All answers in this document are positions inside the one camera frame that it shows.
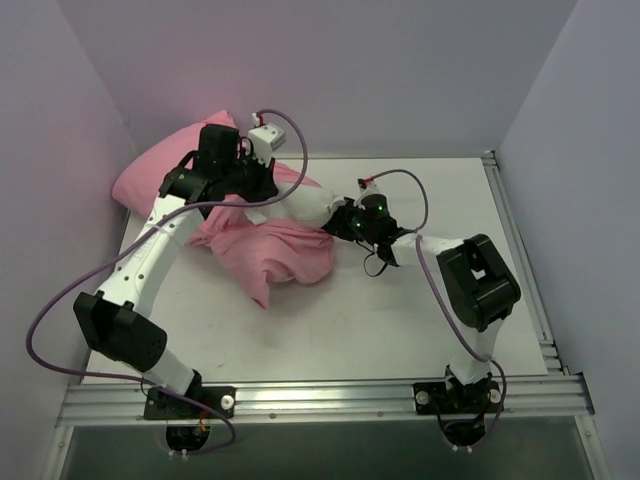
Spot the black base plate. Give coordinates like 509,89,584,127
412,374,506,451
141,379,237,458

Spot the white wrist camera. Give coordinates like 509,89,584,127
357,177,380,198
247,113,286,166

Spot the aluminium back rail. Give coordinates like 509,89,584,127
307,150,496,160

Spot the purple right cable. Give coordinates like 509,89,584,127
369,169,506,431

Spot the pink floral pillowcase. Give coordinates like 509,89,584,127
112,110,334,308

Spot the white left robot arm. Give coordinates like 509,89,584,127
73,124,285,419

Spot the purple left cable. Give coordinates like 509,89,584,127
25,108,309,455

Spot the aluminium rail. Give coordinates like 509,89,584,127
481,150,570,375
57,375,594,427
307,150,496,160

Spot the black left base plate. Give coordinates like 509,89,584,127
141,379,237,458

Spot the aluminium right side rail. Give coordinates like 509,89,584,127
481,150,570,375

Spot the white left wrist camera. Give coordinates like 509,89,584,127
247,113,286,166

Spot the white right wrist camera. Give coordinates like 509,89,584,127
357,177,380,198

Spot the black short right cable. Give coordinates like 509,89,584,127
363,244,394,278

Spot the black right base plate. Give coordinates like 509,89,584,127
412,374,506,451

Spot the aluminium front rail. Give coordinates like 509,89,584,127
57,375,594,427

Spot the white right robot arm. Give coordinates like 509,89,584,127
323,194,521,413

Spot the white pillow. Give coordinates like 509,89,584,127
244,184,347,228

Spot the purple cable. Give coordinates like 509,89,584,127
25,108,309,455
369,169,506,431

